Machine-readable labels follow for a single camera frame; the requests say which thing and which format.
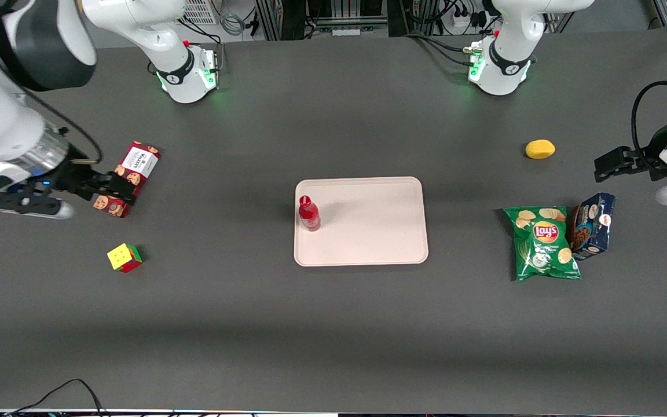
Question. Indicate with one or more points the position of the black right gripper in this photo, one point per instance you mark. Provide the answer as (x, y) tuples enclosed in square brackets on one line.
[(74, 177)]

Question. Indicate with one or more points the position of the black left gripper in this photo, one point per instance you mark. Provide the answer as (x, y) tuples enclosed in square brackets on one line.
[(649, 153)]

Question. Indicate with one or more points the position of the red coke bottle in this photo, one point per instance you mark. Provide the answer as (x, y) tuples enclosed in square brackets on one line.
[(310, 217)]

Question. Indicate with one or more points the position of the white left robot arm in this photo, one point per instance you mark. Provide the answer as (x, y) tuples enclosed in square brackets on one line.
[(507, 63)]

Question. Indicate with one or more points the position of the pale pink plastic tray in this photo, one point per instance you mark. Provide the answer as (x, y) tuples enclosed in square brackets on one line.
[(368, 223)]

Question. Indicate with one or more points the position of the red cookie box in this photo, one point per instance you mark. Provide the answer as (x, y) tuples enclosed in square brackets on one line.
[(139, 162)]

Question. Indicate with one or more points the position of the dark blue cookie box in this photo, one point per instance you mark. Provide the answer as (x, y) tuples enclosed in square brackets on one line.
[(594, 226)]

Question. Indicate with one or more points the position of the colourful Rubik's cube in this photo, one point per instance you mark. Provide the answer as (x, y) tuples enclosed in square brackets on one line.
[(124, 258)]

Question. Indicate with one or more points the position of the yellow lemon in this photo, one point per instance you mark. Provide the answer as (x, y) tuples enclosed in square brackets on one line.
[(540, 149)]

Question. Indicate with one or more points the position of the green Lay's chips bag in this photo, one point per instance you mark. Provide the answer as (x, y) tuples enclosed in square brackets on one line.
[(543, 249)]

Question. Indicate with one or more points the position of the white vented box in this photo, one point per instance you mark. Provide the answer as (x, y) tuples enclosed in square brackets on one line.
[(200, 10)]

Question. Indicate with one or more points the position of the white power strip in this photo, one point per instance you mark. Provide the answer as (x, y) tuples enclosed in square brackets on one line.
[(462, 20)]

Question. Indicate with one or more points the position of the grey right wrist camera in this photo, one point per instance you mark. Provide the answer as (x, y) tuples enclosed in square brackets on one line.
[(26, 205)]

